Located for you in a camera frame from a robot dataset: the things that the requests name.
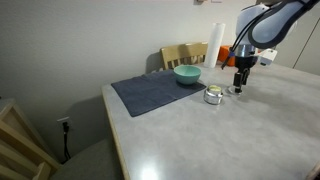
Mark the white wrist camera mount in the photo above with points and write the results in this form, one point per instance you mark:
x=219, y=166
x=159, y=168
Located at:
x=267, y=56

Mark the dark blue cloth placemat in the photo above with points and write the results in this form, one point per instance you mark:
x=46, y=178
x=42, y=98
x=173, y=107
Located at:
x=150, y=91

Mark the wooden chair with slatted backrest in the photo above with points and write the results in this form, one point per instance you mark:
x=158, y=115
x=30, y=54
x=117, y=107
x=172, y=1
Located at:
x=20, y=146

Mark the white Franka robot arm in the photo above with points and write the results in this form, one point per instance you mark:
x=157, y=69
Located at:
x=273, y=23

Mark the silver round jar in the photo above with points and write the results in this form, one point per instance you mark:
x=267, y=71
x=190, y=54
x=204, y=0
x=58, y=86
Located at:
x=213, y=95

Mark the wooden chair with short backrest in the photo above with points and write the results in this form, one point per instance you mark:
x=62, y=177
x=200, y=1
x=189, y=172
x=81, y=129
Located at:
x=183, y=53

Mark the mint green bowl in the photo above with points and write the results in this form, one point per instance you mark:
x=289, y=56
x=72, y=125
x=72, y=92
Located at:
x=187, y=74

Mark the orange cardboard box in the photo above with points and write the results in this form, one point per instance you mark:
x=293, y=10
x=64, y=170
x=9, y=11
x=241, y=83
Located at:
x=225, y=53

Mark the white wall power outlet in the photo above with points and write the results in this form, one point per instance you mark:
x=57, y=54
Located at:
x=64, y=121

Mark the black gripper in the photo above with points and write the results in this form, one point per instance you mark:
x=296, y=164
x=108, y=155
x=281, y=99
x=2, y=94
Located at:
x=245, y=62

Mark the white paper towel roll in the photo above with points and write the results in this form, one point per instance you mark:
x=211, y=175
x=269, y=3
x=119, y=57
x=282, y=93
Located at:
x=215, y=45

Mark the silver round lid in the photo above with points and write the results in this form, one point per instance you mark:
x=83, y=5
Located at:
x=231, y=90

